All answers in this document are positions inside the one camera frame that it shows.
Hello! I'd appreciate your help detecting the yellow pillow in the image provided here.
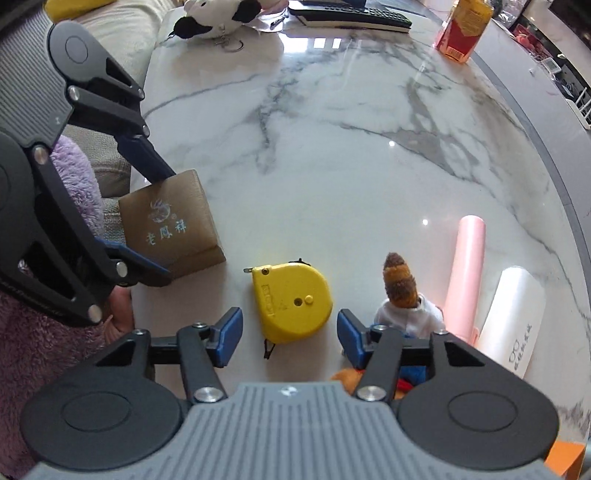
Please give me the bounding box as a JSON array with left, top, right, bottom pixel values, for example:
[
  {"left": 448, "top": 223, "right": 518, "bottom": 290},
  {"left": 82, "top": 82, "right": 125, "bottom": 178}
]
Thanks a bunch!
[{"left": 45, "top": 0, "right": 116, "bottom": 23}]

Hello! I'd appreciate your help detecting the black white cow plush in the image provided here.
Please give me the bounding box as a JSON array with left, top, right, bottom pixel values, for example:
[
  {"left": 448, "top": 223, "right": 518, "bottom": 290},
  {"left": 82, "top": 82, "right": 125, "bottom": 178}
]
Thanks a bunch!
[{"left": 172, "top": 0, "right": 264, "bottom": 40}]

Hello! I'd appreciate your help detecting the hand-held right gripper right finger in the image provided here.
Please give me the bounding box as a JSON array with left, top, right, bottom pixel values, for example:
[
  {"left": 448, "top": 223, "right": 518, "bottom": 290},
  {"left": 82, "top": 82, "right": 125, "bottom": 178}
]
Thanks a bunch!
[{"left": 336, "top": 309, "right": 525, "bottom": 407}]

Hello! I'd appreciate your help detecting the metal keyring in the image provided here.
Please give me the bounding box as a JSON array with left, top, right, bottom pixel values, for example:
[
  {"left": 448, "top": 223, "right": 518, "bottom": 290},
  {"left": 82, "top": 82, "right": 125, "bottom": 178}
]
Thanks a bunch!
[{"left": 213, "top": 34, "right": 245, "bottom": 52}]

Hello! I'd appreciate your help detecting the amber tea bottle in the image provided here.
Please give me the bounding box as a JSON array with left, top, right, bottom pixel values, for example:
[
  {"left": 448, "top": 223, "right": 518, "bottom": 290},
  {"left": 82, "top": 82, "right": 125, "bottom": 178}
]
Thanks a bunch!
[{"left": 434, "top": 0, "right": 494, "bottom": 65}]

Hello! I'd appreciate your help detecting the person's left hand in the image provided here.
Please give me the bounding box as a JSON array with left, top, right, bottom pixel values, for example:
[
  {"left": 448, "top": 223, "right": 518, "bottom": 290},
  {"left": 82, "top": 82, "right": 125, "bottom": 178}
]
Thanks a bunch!
[{"left": 105, "top": 286, "right": 134, "bottom": 344}]

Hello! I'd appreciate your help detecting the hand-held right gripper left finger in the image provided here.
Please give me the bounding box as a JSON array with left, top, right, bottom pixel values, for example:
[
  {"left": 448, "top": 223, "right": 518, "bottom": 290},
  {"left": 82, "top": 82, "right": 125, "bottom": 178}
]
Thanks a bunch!
[{"left": 95, "top": 307, "right": 245, "bottom": 407}]

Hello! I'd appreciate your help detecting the white glasses case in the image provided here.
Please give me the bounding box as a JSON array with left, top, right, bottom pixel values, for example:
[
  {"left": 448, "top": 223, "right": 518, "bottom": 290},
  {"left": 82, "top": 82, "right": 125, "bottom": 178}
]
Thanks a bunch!
[{"left": 475, "top": 266, "right": 546, "bottom": 384}]

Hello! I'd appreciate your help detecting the brown gift box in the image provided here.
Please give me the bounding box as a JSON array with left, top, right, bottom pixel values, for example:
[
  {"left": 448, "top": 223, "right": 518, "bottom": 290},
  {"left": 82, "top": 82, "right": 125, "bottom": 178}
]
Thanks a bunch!
[{"left": 117, "top": 168, "right": 227, "bottom": 288}]

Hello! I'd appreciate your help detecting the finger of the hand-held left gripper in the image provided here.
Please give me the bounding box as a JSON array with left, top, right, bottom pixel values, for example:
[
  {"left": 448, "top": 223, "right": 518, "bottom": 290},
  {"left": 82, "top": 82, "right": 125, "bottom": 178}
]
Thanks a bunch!
[
  {"left": 66, "top": 44, "right": 177, "bottom": 184},
  {"left": 18, "top": 143, "right": 172, "bottom": 326}
]

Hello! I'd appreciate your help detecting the black remote control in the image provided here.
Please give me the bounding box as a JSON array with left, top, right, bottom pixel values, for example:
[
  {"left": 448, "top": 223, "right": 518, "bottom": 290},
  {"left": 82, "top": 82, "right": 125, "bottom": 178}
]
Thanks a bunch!
[{"left": 288, "top": 4, "right": 413, "bottom": 29}]

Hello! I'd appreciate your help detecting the person's left forearm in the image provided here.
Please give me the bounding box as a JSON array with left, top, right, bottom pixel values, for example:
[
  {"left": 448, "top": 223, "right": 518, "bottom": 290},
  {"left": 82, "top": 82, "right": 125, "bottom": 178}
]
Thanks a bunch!
[{"left": 0, "top": 134, "right": 134, "bottom": 480}]

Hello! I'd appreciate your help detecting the bear doll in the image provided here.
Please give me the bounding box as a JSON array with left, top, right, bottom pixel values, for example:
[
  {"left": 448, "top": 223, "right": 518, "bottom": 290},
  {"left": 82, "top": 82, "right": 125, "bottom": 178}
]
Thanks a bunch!
[{"left": 330, "top": 252, "right": 448, "bottom": 400}]

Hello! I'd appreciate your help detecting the pink tube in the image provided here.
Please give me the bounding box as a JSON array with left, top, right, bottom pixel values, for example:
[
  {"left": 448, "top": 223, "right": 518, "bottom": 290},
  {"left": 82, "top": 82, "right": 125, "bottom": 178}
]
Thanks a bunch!
[{"left": 443, "top": 215, "right": 486, "bottom": 347}]

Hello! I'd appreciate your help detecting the orange cardboard box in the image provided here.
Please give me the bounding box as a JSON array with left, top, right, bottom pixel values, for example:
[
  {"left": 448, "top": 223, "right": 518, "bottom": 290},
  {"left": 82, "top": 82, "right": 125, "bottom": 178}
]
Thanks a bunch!
[{"left": 545, "top": 440, "right": 586, "bottom": 478}]

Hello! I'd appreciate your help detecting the yellow tape measure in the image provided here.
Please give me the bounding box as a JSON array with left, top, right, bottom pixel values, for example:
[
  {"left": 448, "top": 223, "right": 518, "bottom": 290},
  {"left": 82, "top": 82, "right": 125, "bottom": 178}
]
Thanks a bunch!
[{"left": 245, "top": 259, "right": 334, "bottom": 361}]

